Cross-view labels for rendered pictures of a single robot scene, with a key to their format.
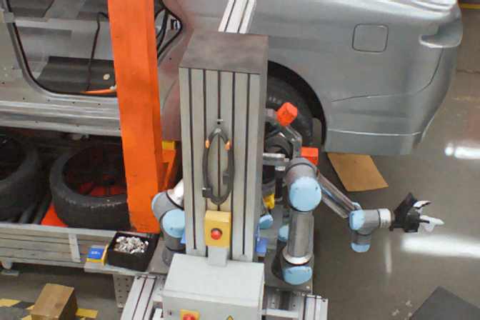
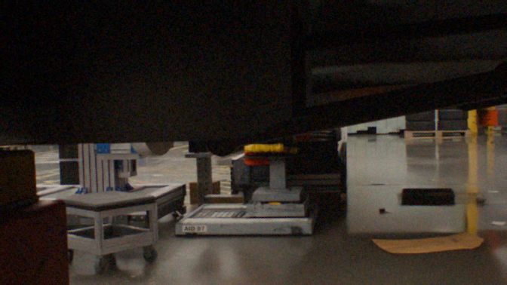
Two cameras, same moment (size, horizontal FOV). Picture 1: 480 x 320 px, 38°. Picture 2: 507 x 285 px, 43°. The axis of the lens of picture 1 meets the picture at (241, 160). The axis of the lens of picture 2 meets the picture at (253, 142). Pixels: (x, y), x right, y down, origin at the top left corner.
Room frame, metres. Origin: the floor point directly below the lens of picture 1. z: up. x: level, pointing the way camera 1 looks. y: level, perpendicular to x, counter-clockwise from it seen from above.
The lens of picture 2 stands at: (3.26, -4.29, 0.76)
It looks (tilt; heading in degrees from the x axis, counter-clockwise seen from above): 3 degrees down; 94
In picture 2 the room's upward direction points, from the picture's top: 2 degrees counter-clockwise
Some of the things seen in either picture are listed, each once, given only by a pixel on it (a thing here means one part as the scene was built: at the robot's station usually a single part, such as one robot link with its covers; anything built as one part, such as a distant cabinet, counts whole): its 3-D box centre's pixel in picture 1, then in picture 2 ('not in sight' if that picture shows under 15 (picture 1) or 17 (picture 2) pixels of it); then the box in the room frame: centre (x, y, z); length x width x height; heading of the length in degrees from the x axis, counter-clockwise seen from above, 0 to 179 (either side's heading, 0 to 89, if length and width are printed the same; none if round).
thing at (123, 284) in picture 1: (126, 290); (204, 182); (2.57, 0.60, 0.21); 0.10 x 0.10 x 0.42; 85
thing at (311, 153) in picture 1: (308, 156); not in sight; (2.96, -0.36, 0.85); 0.09 x 0.08 x 0.07; 85
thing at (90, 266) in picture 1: (128, 261); (202, 153); (2.56, 0.57, 0.44); 0.43 x 0.17 x 0.03; 85
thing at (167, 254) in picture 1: (178, 248); not in sight; (2.24, 0.27, 0.87); 0.15 x 0.15 x 0.10
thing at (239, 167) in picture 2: not in sight; (263, 180); (3.03, 0.26, 0.26); 0.42 x 0.18 x 0.35; 175
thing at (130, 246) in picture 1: (130, 251); (201, 142); (2.56, 0.56, 0.51); 0.20 x 0.14 x 0.13; 76
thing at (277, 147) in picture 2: (270, 191); (264, 148); (3.07, -0.17, 0.51); 0.29 x 0.06 x 0.06; 175
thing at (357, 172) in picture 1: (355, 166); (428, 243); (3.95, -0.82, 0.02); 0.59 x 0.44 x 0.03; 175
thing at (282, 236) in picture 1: (290, 243); not in sight; (2.17, -0.22, 0.98); 0.13 x 0.12 x 0.14; 7
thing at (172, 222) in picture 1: (176, 228); not in sight; (2.24, 0.27, 0.98); 0.13 x 0.12 x 0.14; 24
